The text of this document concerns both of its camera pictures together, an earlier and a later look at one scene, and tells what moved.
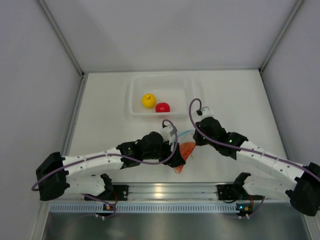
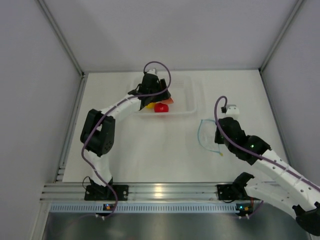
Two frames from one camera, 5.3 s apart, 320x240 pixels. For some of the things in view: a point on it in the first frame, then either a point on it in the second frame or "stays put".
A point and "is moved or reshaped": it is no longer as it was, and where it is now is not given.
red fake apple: (162, 107) stays put
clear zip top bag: (186, 143) is moved or reshaped
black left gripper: (176, 160) to (163, 96)
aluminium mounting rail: (166, 192) stays put
